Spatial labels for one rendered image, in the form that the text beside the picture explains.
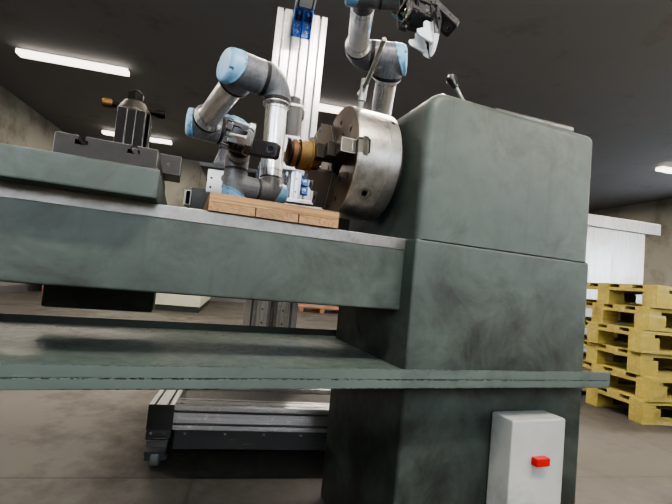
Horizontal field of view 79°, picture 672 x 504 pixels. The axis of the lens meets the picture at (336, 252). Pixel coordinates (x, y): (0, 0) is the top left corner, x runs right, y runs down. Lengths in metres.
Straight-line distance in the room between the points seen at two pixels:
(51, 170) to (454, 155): 0.89
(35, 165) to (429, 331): 0.89
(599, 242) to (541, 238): 4.43
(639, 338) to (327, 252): 2.73
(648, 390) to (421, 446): 2.50
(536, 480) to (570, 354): 0.36
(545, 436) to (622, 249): 4.82
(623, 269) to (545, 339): 4.68
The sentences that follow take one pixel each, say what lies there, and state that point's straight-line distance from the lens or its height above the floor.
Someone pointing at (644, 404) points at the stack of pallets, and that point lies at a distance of 3.47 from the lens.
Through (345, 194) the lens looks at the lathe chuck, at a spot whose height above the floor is 0.97.
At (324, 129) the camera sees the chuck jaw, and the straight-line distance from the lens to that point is 1.27.
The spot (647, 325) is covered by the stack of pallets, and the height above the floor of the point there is 0.64.
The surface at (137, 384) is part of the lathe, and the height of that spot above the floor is 0.53.
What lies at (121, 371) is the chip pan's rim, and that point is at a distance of 0.82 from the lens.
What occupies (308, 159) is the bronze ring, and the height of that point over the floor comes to 1.06.
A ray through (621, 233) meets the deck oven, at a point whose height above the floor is 1.61.
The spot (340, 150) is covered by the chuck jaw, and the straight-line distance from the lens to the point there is 1.07.
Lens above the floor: 0.75
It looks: 4 degrees up
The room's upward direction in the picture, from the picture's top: 6 degrees clockwise
